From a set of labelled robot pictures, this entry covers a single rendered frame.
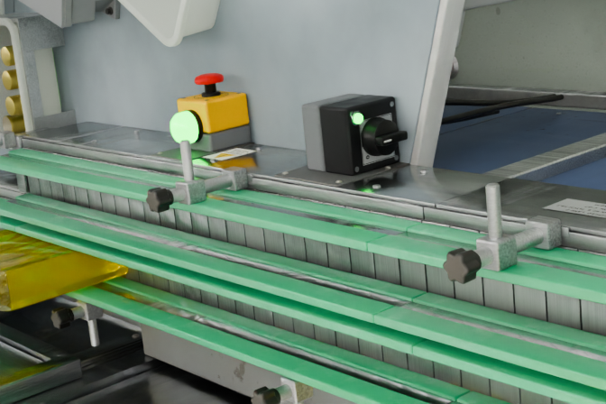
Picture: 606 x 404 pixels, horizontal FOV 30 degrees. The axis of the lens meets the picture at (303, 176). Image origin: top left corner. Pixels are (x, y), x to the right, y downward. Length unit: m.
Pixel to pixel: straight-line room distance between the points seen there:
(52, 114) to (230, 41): 0.48
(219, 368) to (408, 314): 0.48
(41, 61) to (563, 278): 1.18
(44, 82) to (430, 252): 1.03
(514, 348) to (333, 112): 0.40
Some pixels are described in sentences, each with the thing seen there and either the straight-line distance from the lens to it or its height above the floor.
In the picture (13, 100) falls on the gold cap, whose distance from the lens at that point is 2.02.
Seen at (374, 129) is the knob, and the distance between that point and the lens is 1.28.
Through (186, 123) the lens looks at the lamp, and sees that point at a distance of 1.51.
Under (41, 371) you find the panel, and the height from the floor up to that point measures 1.04.
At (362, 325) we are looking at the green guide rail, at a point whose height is 0.96.
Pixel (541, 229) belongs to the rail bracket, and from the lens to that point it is 1.03.
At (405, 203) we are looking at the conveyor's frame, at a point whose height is 0.88.
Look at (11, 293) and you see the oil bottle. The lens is 1.57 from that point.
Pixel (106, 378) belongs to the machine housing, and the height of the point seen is 0.96.
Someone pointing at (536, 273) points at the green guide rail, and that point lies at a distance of 0.97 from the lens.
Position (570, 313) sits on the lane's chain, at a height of 0.88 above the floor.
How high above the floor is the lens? 1.67
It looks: 38 degrees down
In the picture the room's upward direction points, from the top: 106 degrees counter-clockwise
